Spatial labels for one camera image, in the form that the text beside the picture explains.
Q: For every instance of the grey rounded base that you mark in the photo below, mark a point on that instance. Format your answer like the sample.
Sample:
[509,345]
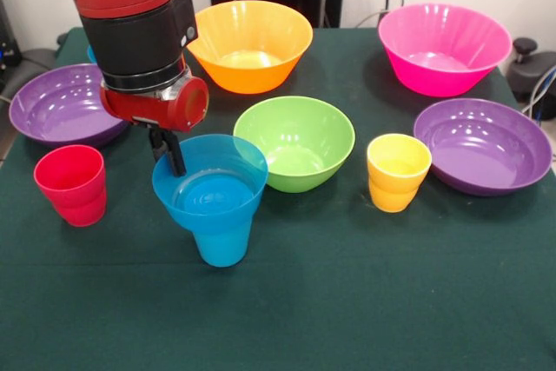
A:
[37,62]

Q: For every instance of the small black table clamp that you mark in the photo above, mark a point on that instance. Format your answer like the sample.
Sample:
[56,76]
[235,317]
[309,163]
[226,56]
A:
[63,37]

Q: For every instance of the green plastic bowl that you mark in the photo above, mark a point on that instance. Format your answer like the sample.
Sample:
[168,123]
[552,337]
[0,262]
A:
[317,127]

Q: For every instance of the black clamp with knob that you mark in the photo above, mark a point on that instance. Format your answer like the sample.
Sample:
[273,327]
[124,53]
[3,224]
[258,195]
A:
[532,69]

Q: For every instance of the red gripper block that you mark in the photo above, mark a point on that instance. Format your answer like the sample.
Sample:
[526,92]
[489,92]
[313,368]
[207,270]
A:
[147,110]

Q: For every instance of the blue plastic cup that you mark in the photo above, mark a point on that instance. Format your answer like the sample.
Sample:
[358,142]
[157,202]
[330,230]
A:
[221,249]

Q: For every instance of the black equipment box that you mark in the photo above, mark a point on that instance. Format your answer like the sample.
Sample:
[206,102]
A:
[8,49]

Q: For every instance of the dark green tablecloth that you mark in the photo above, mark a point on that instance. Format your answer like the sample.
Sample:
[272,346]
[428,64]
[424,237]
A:
[278,301]

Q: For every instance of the pink plastic bowl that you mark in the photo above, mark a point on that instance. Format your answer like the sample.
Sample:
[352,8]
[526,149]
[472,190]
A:
[441,75]

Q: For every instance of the red plastic cup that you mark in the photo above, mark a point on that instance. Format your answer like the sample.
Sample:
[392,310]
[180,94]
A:
[76,201]

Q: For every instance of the orange plastic bowl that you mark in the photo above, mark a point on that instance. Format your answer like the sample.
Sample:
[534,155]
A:
[256,36]

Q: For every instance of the purple plastic bowl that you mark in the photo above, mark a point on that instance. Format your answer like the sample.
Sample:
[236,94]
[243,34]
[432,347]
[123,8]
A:
[482,158]
[56,114]

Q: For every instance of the small blue plastic bowl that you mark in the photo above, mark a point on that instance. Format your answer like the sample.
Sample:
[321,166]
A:
[91,54]
[208,219]

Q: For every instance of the yellow plastic cup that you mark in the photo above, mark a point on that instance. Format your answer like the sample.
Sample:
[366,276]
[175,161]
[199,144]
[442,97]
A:
[393,193]

